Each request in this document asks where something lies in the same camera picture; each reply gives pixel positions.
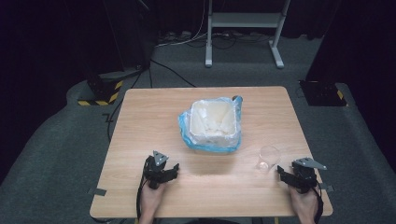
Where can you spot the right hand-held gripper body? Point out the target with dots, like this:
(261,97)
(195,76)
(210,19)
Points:
(305,177)

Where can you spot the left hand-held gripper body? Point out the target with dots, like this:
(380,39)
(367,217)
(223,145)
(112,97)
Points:
(155,169)

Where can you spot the person's right hand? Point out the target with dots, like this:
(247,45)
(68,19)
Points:
(305,203)

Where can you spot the person's left hand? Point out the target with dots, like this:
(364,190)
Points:
(152,200)

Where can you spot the clear plastic cup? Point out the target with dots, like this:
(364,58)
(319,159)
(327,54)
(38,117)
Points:
(268,157)

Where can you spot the grey tape strip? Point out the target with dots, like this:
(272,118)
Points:
(97,192)
(327,187)

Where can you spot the blue translucent plastic bag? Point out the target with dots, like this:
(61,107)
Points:
(186,130)

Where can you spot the white trash bin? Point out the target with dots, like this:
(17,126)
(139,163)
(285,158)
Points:
(214,116)

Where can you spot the black yellow striped stand base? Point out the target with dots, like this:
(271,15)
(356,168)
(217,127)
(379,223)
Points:
(102,93)

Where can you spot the black column with grey base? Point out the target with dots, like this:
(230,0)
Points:
(130,37)

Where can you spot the white metal stand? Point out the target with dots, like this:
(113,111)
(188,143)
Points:
(244,19)

